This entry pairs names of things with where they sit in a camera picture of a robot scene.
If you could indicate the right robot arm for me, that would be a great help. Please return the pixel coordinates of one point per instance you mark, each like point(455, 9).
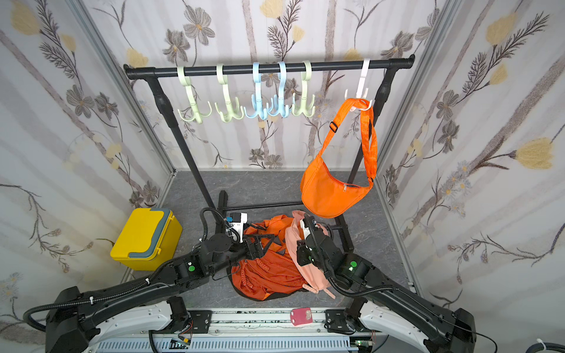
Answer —
point(380, 303)

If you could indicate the blue hook right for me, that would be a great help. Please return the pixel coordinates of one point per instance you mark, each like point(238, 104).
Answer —
point(279, 107)

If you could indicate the yellow storage box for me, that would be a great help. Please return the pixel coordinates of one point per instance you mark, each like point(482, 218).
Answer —
point(148, 239)

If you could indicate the pink tag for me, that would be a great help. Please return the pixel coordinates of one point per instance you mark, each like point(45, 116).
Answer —
point(301, 316)

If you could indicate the white cable duct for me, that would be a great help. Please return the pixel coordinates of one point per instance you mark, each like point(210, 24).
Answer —
point(225, 344)

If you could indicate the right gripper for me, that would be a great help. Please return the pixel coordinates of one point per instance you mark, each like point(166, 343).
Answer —
point(307, 238)

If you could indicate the blue hook left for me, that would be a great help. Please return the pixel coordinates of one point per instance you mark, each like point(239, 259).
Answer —
point(260, 112)

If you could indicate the dark orange waist bag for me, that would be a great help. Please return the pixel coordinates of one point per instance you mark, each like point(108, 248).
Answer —
point(277, 256)

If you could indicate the green hook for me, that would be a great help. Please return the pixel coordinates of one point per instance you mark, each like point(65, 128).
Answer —
point(234, 111)
point(306, 107)
point(196, 114)

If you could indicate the blue hook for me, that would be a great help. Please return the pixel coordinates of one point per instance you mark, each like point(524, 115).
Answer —
point(279, 107)
point(260, 112)

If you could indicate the aluminium rail base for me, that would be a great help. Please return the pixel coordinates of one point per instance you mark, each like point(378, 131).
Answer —
point(157, 321)

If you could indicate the black clothes rack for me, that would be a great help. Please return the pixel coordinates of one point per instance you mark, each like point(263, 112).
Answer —
point(152, 75)

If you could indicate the white hook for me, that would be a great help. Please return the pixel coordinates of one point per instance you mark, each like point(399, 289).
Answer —
point(362, 91)

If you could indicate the green hook right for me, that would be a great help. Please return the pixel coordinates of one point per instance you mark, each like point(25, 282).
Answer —
point(306, 107)

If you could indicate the pink crescent bag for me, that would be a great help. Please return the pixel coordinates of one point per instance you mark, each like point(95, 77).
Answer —
point(295, 234)

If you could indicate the bright orange crescent bag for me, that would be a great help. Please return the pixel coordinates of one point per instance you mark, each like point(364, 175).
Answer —
point(323, 194)

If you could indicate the green hook far left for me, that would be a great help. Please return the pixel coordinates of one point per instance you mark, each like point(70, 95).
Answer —
point(196, 114)

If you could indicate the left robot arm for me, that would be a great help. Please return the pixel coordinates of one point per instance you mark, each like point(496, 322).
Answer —
point(73, 321)

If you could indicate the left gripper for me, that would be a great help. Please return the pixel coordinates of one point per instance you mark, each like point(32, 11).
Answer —
point(259, 252)

